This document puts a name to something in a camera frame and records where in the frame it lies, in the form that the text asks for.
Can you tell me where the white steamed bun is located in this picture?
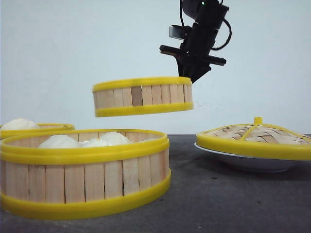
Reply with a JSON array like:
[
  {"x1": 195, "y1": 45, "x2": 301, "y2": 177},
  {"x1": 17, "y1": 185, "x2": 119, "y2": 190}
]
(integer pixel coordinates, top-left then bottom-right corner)
[
  {"x1": 80, "y1": 132, "x2": 132, "y2": 148},
  {"x1": 0, "y1": 118, "x2": 40, "y2": 130},
  {"x1": 38, "y1": 134, "x2": 80, "y2": 149}
]

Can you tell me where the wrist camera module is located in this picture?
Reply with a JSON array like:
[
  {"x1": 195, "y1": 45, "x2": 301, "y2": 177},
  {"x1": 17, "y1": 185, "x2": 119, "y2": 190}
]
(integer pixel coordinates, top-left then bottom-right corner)
[{"x1": 169, "y1": 25, "x2": 192, "y2": 40}]

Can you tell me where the black cable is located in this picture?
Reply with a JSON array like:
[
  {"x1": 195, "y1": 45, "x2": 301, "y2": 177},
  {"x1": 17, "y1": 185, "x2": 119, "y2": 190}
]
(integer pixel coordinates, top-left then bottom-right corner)
[{"x1": 211, "y1": 18, "x2": 233, "y2": 51}]

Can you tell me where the white plate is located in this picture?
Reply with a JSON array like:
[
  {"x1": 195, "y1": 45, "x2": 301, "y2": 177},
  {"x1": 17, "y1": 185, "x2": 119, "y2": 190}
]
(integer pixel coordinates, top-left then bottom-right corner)
[{"x1": 194, "y1": 142, "x2": 299, "y2": 173}]

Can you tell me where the white steamed bun left front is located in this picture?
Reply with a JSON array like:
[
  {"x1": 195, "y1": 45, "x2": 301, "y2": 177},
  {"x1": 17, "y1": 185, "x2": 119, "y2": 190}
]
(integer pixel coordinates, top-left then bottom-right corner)
[{"x1": 38, "y1": 134, "x2": 80, "y2": 149}]

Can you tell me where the white steamed bun far left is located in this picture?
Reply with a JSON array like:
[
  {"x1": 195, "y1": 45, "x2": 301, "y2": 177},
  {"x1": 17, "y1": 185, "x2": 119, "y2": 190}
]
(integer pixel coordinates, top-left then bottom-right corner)
[{"x1": 0, "y1": 118, "x2": 40, "y2": 130}]

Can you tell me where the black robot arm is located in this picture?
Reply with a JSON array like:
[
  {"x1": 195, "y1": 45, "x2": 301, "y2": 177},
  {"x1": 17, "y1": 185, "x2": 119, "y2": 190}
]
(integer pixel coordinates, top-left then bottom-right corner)
[{"x1": 159, "y1": 0, "x2": 232, "y2": 83}]

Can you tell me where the white steamed bun right front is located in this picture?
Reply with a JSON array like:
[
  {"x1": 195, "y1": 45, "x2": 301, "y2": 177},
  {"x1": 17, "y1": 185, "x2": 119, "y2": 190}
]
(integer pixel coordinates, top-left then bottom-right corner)
[{"x1": 80, "y1": 132, "x2": 132, "y2": 148}]

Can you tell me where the woven bamboo steamer lid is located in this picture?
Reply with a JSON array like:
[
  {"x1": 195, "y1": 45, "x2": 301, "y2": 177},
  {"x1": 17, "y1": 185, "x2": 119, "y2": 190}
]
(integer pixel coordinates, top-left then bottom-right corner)
[{"x1": 195, "y1": 117, "x2": 311, "y2": 161}]

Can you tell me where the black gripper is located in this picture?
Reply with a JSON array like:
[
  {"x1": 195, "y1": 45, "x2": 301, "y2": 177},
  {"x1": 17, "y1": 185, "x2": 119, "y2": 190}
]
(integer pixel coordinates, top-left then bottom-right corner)
[{"x1": 160, "y1": 21, "x2": 226, "y2": 83}]

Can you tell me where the bamboo steamer basket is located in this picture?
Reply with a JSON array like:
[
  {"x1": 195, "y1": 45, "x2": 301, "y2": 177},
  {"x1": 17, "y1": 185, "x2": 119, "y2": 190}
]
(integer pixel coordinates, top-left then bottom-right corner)
[
  {"x1": 92, "y1": 77, "x2": 193, "y2": 117},
  {"x1": 0, "y1": 123, "x2": 75, "y2": 140},
  {"x1": 0, "y1": 129, "x2": 171, "y2": 220}
]

